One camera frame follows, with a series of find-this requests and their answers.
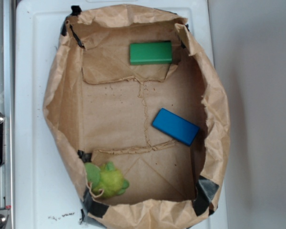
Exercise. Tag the aluminium frame rail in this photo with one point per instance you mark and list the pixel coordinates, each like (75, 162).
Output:
(7, 73)

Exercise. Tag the brown paper bag tray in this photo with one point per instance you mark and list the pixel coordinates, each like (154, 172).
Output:
(100, 108)

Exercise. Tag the green rectangular block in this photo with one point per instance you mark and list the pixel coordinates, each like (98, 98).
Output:
(151, 53)

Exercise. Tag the green plush toy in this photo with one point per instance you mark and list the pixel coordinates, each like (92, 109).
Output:
(105, 181)

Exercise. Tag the blue rectangular block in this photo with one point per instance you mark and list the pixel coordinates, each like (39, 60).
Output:
(175, 127)

